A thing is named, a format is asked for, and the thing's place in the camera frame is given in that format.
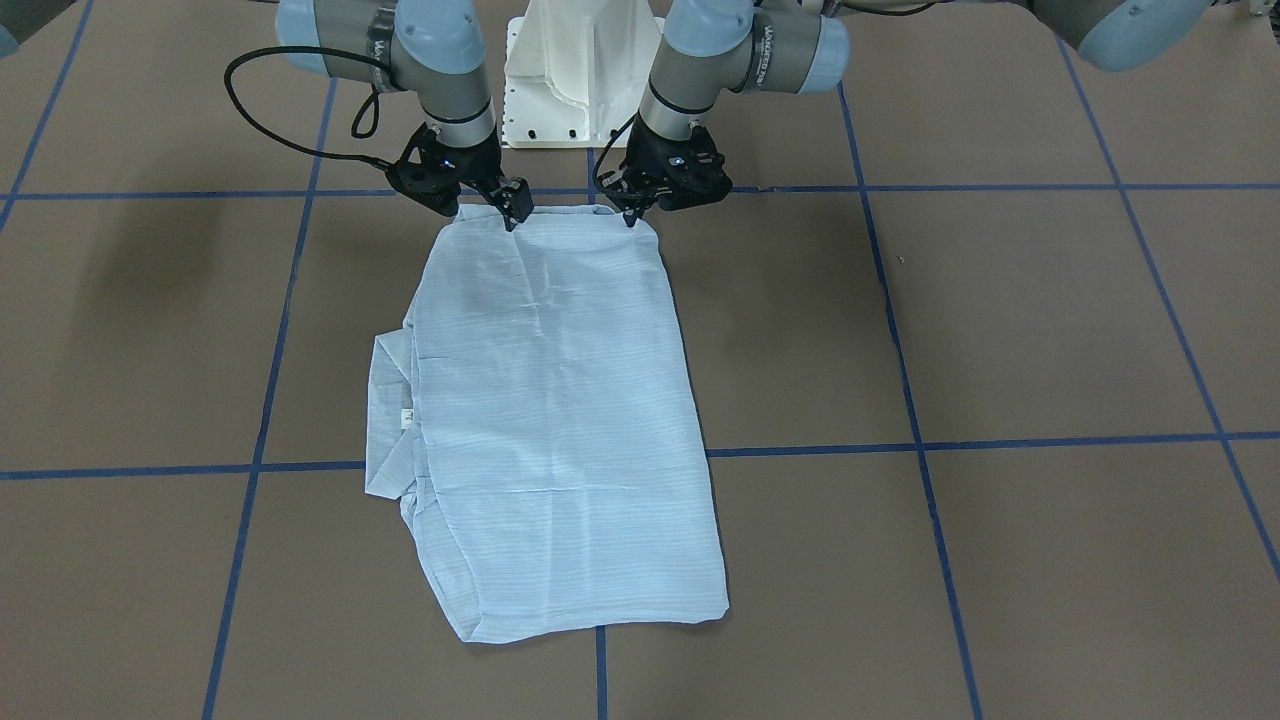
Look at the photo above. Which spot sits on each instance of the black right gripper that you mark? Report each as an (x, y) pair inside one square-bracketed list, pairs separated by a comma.
[(483, 166)]

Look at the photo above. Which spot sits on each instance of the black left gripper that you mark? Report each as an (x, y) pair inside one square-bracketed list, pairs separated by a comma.
[(648, 157)]

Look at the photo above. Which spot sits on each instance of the light blue button-up shirt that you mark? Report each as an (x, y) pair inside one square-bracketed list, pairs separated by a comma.
[(533, 418)]

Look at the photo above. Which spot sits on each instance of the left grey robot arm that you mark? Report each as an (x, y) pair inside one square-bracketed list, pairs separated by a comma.
[(711, 48)]

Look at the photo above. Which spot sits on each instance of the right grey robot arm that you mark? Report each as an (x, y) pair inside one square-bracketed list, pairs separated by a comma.
[(435, 50)]

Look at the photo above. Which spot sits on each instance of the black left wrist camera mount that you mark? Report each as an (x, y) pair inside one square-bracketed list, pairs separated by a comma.
[(691, 172)]

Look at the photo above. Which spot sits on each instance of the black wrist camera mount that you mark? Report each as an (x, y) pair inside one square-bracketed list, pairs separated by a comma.
[(691, 172), (429, 172)]

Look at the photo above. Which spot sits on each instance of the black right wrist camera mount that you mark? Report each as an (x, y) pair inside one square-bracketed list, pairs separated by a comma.
[(429, 172)]

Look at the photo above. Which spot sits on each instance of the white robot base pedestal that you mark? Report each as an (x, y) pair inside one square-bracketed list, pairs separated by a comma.
[(575, 72)]

